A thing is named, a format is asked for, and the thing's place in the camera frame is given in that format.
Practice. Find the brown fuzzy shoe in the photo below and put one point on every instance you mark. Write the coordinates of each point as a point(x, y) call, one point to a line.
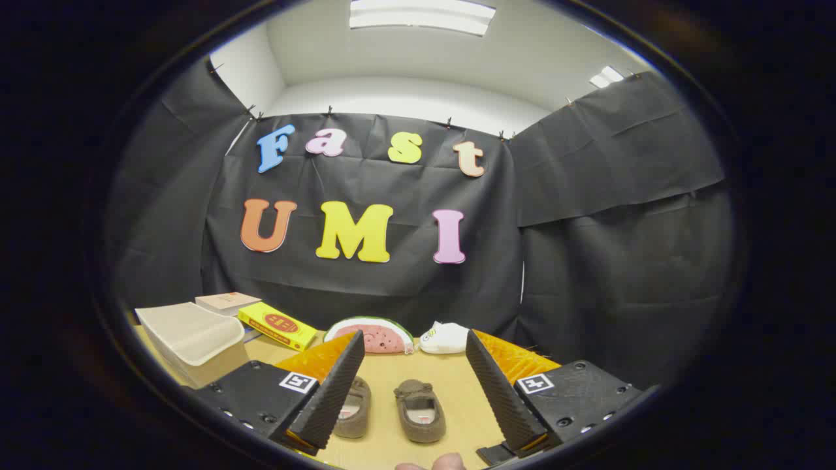
point(411, 393)
point(358, 421)

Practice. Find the white plush toy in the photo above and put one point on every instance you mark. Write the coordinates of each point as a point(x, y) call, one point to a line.
point(447, 339)

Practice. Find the blue and white book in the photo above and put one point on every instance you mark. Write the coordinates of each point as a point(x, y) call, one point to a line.
point(252, 335)

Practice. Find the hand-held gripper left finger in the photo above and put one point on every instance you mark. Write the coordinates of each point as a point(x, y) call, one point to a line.
point(330, 398)

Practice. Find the pale beige book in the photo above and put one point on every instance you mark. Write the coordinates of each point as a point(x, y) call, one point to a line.
point(225, 301)

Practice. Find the long ceiling light panel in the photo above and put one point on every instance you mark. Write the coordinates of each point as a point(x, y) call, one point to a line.
point(418, 16)

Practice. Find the beige fabric storage box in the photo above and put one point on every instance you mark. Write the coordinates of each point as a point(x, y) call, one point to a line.
point(189, 333)

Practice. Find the black backdrop cloth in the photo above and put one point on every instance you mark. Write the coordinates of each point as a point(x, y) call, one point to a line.
point(392, 287)

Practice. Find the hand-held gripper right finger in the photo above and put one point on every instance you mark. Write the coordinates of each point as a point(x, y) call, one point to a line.
point(499, 391)

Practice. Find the watermelon slice plush toy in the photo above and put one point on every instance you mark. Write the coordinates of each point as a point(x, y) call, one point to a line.
point(379, 336)

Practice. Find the yellow book with red label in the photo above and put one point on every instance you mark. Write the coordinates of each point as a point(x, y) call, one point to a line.
point(299, 337)

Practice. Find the small ceiling light panel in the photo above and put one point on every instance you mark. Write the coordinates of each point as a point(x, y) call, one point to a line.
point(606, 77)

